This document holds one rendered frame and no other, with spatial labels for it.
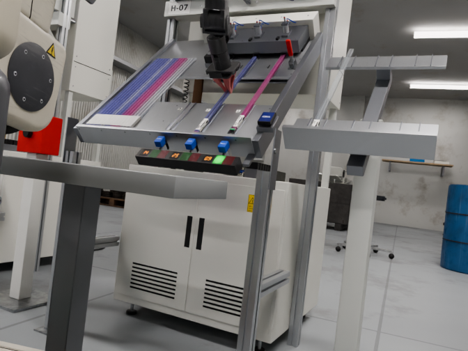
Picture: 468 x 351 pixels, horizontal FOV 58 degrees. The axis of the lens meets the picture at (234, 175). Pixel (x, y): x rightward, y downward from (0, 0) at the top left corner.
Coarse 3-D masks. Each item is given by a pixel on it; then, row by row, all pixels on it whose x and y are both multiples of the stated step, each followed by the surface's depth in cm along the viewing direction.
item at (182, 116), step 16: (160, 112) 146; (176, 112) 143; (192, 112) 141; (208, 112) 139; (224, 112) 136; (240, 112) 134; (256, 112) 132; (160, 128) 137; (176, 128) 135; (192, 128) 133; (208, 128) 131; (224, 128) 129; (240, 128) 127
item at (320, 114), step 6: (348, 54) 134; (348, 60) 131; (342, 66) 129; (342, 72) 125; (336, 78) 123; (336, 84) 121; (330, 90) 119; (330, 96) 116; (324, 102) 114; (324, 108) 112; (318, 114) 110
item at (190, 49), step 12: (180, 48) 187; (192, 48) 184; (204, 48) 181; (204, 60) 172; (240, 60) 164; (264, 60) 160; (276, 60) 157; (288, 60) 155; (300, 60) 153; (192, 72) 165; (204, 72) 162; (252, 72) 154; (264, 72) 152; (276, 72) 150; (288, 72) 148
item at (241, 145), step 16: (80, 128) 147; (96, 128) 143; (112, 128) 140; (128, 128) 137; (144, 128) 135; (112, 144) 146; (128, 144) 142; (144, 144) 139; (176, 144) 132; (208, 144) 127; (240, 144) 122
